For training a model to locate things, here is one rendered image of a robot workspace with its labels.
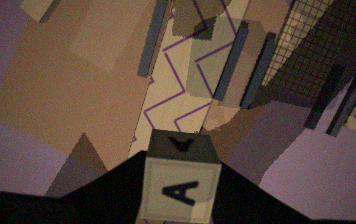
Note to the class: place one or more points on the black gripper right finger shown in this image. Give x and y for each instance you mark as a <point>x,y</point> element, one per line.
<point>240,201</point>

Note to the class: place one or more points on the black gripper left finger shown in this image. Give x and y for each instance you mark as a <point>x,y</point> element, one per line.
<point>113,198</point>

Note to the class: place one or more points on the olive-beige letter block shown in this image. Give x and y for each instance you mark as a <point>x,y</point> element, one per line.
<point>180,178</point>

